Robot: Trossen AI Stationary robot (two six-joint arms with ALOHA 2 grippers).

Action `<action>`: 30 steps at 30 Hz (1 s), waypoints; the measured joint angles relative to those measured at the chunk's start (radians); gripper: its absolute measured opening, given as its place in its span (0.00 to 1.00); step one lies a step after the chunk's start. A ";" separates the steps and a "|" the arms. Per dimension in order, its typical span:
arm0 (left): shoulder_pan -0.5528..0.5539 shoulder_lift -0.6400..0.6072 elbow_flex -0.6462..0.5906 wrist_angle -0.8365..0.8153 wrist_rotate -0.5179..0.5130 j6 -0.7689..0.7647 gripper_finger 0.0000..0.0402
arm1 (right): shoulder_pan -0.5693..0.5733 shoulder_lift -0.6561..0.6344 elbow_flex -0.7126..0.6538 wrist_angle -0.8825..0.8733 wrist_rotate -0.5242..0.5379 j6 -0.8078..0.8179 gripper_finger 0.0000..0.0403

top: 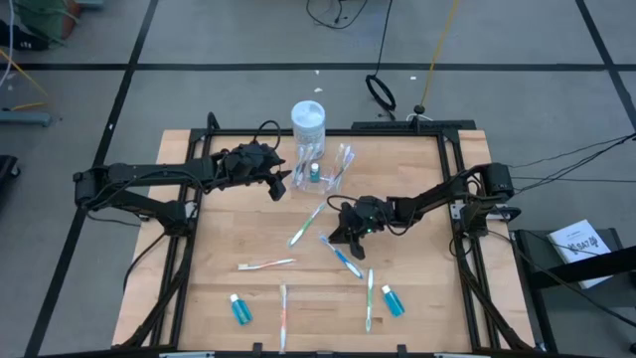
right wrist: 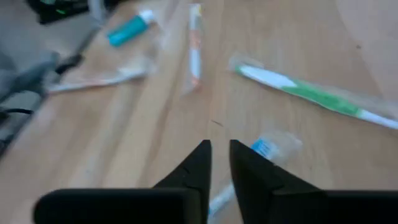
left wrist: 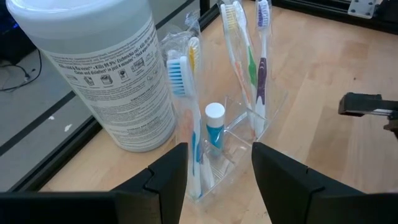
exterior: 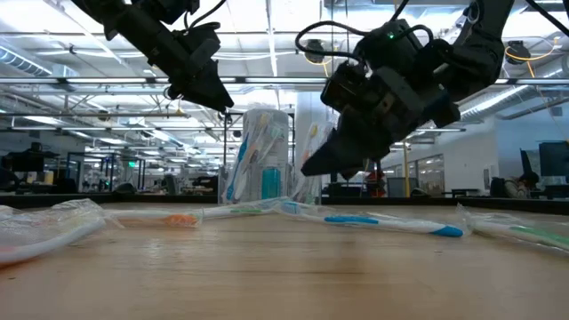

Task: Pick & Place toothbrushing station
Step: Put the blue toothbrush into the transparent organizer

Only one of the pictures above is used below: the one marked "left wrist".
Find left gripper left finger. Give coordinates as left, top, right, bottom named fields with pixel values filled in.
left=111, top=142, right=189, bottom=224

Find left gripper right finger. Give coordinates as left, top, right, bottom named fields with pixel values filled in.
left=251, top=142, right=364, bottom=224

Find blue mouthwash bottle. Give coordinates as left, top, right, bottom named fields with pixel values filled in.
left=204, top=102, right=226, bottom=156

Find blue toothbrush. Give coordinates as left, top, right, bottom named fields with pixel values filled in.
left=166, top=55, right=215, bottom=200

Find orange toothbrush yellow bristles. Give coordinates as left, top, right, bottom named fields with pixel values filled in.
left=219, top=1, right=257, bottom=138

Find clear acrylic organizer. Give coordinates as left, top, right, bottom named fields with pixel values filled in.
left=175, top=88, right=289, bottom=215

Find white wipes canister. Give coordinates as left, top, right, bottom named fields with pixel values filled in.
left=5, top=0, right=177, bottom=153

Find white toothbrush yellow bristles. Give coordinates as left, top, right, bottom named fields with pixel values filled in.
left=185, top=12, right=205, bottom=103

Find dark floor equipment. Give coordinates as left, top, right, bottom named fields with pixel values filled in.
left=0, top=0, right=37, bottom=65

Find silver corner bracket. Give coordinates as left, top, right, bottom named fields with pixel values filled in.
left=347, top=0, right=379, bottom=19

